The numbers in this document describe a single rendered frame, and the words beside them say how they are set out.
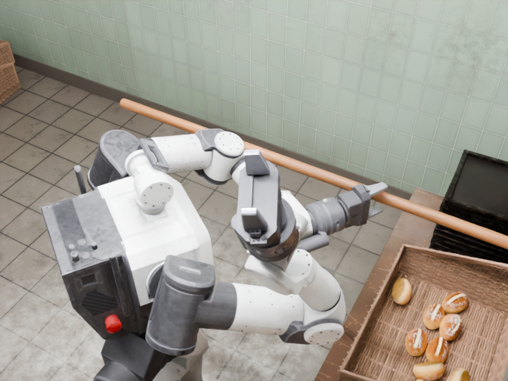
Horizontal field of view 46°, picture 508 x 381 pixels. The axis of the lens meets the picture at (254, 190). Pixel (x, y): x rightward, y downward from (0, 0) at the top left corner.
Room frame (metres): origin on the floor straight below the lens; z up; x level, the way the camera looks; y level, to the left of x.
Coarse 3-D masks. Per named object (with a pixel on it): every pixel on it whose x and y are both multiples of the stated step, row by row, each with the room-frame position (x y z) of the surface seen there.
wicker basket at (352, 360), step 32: (416, 256) 1.31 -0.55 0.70; (448, 256) 1.26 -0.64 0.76; (384, 288) 1.16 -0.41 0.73; (416, 288) 1.26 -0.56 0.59; (480, 288) 1.20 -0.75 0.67; (384, 320) 1.13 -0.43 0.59; (416, 320) 1.13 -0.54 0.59; (480, 320) 1.13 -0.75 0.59; (352, 352) 0.93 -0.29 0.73; (384, 352) 1.01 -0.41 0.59; (480, 352) 1.01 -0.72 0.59
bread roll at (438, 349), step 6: (438, 336) 1.04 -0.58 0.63; (432, 342) 1.02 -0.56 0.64; (438, 342) 1.01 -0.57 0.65; (444, 342) 1.01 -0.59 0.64; (426, 348) 1.01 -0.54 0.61; (432, 348) 0.99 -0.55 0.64; (438, 348) 0.99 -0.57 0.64; (444, 348) 0.99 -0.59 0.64; (426, 354) 0.99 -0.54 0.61; (432, 354) 0.98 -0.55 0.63; (438, 354) 0.98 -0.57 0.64; (444, 354) 0.98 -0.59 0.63; (432, 360) 0.97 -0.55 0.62; (438, 360) 0.96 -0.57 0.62; (444, 360) 0.97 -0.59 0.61
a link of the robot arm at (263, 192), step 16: (240, 176) 0.62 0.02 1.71; (256, 176) 0.62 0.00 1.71; (272, 176) 0.61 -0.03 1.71; (240, 192) 0.60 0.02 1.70; (256, 192) 0.60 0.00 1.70; (272, 192) 0.59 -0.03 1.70; (240, 208) 0.57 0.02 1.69; (272, 208) 0.57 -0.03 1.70; (288, 208) 0.63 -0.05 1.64; (240, 224) 0.55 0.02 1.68; (272, 224) 0.55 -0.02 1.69; (288, 224) 0.60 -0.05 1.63; (256, 240) 0.53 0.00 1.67; (272, 240) 0.54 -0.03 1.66; (288, 240) 0.59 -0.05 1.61; (272, 256) 0.58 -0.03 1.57
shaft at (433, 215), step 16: (144, 112) 1.46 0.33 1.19; (160, 112) 1.45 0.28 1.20; (192, 128) 1.38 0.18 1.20; (272, 160) 1.24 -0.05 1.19; (288, 160) 1.23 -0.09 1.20; (320, 176) 1.17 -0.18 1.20; (336, 176) 1.16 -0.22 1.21; (384, 192) 1.10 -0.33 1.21; (400, 208) 1.06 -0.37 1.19; (416, 208) 1.05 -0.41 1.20; (448, 224) 1.00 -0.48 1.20; (464, 224) 0.99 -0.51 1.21; (496, 240) 0.94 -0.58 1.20
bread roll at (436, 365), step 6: (414, 366) 0.94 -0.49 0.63; (420, 366) 0.93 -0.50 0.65; (426, 366) 0.93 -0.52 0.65; (432, 366) 0.93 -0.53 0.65; (438, 366) 0.93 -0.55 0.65; (414, 372) 0.92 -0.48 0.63; (420, 372) 0.91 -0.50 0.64; (426, 372) 0.91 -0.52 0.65; (432, 372) 0.91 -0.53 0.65; (438, 372) 0.91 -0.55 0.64; (420, 378) 0.90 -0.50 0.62; (426, 378) 0.90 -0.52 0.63; (432, 378) 0.90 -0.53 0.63; (438, 378) 0.91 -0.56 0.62
